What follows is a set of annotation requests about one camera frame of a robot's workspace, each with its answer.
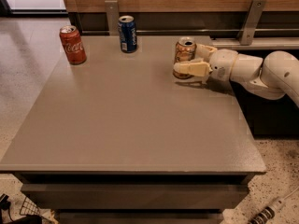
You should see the upper grey drawer front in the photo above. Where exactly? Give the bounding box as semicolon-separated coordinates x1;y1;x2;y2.
21;184;249;210

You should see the grey drawer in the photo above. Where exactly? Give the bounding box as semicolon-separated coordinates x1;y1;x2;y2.
21;184;249;210
57;212;223;224

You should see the left metal bracket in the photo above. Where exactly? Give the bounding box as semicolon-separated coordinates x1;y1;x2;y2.
105;0;120;36

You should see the right metal bracket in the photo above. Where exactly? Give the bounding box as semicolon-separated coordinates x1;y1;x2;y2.
238;0;267;46

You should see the black wire basket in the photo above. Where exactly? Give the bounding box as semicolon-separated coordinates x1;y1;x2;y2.
0;193;43;224

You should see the white power strip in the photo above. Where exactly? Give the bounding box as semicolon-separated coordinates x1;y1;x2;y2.
248;187;299;224

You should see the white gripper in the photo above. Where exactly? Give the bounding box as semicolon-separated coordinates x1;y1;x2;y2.
173;44;238;81

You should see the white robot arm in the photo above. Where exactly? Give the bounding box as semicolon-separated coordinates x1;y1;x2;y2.
173;44;299;106

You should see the blue Pepsi can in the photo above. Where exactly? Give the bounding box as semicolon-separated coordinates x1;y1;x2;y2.
118;15;137;53

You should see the metal foot rail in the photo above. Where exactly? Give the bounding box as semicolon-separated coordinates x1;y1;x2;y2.
81;27;299;36

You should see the orange soda can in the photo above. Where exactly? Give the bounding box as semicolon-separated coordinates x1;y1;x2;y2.
172;36;197;80

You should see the grey drawer cabinet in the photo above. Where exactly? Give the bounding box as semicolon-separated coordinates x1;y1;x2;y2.
1;36;265;215

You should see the metal bracket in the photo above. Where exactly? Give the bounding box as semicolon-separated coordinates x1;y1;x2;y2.
238;0;267;46
105;0;120;36

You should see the red Coca-Cola can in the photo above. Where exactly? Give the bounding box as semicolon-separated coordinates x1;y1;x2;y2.
59;25;87;64

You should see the lower grey drawer front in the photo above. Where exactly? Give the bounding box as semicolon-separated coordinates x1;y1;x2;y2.
57;212;223;224

